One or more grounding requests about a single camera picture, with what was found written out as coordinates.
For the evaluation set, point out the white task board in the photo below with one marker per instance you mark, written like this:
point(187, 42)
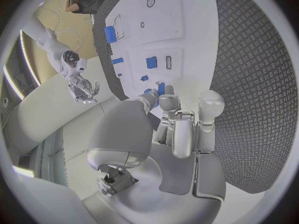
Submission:
point(168, 31)

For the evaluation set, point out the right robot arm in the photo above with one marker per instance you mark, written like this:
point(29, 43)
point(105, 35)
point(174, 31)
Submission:
point(55, 48)

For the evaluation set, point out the small blue plug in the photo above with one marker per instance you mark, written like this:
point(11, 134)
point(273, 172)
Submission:
point(144, 78)

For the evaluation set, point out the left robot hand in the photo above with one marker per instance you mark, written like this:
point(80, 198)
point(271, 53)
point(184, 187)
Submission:
point(130, 130)

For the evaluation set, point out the blue square block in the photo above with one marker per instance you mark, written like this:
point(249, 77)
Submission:
point(151, 62)

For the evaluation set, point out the blue gear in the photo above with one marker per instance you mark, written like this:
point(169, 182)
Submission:
point(147, 91)

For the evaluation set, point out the person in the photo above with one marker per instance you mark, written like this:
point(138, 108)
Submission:
point(86, 1)

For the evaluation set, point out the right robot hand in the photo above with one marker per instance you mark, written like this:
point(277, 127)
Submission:
point(80, 86)

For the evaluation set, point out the large blue block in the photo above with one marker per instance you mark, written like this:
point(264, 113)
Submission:
point(110, 34)

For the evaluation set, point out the blue cylinder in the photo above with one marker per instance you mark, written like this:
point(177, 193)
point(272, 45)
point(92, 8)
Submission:
point(117, 61)

